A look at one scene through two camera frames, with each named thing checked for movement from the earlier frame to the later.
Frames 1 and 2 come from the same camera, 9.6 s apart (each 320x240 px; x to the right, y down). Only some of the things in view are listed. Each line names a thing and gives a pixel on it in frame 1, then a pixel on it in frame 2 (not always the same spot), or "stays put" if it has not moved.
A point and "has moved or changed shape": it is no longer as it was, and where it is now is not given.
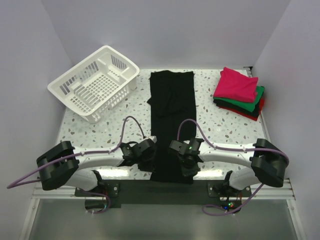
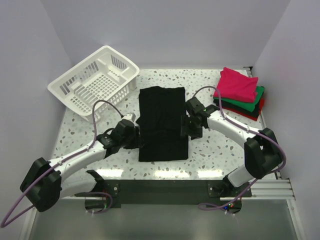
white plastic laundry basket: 97,83 stays put
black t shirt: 173,102 has moved or changed shape
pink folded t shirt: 233,86 stays put
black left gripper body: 145,164 → 133,141
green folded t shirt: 248,106 stays put
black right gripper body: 188,169 → 189,127
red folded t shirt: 254,118 stays put
